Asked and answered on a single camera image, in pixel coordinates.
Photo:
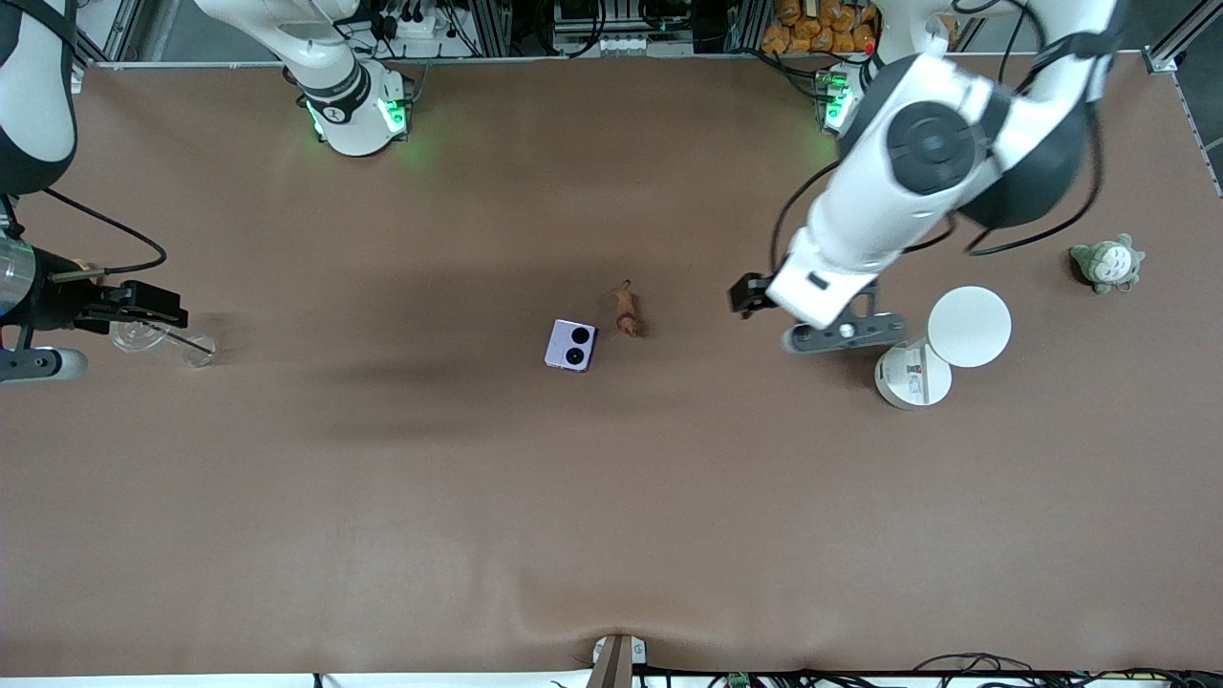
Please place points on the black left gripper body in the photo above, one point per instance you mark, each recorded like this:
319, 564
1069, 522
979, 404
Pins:
749, 292

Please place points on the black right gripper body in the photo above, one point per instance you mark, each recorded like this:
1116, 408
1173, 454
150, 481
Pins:
50, 304

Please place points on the brown lion statue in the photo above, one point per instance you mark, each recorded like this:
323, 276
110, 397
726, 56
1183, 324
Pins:
626, 313

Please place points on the lilac flip phone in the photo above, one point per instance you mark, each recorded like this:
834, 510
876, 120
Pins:
570, 345

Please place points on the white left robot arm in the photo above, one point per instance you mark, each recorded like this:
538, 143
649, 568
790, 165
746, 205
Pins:
889, 182

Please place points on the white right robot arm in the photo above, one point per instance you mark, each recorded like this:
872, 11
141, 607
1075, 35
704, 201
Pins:
349, 115

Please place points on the black drinking straw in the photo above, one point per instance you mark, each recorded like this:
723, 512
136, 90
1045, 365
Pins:
182, 344

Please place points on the clear plastic cup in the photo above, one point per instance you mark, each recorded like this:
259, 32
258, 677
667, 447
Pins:
196, 352

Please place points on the white round flip-lid container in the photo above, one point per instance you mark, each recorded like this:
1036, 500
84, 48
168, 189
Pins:
970, 330

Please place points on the bag of orange snacks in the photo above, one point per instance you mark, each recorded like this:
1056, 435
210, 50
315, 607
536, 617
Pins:
812, 29

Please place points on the grey green totoro plush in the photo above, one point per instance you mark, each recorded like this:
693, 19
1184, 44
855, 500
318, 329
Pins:
1108, 264

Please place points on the white power strip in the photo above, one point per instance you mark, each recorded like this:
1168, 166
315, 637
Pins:
411, 24

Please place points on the aluminium frame post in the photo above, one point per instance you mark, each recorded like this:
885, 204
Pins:
1180, 38
110, 33

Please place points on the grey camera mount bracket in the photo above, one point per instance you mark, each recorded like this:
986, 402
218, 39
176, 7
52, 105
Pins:
614, 661

